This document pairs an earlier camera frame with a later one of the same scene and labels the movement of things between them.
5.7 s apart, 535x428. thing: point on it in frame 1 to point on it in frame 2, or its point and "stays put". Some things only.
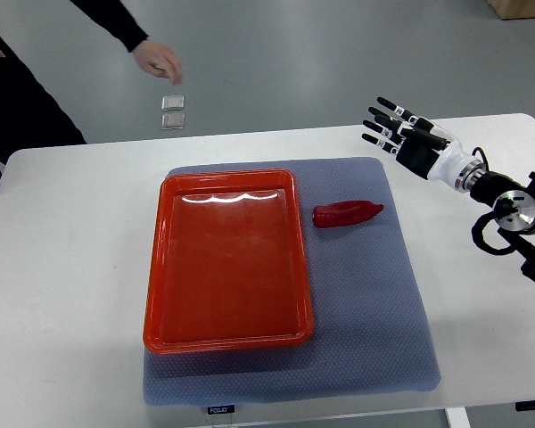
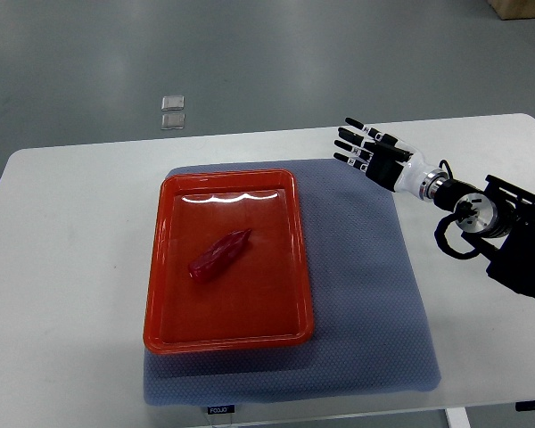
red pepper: x=343 y=213 to x=218 y=253
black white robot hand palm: x=432 y=164 to x=403 y=175
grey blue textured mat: x=369 y=335 stays put
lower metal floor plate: x=173 y=121 stays put
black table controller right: x=534 y=405 stays put
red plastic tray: x=226 y=267 stays put
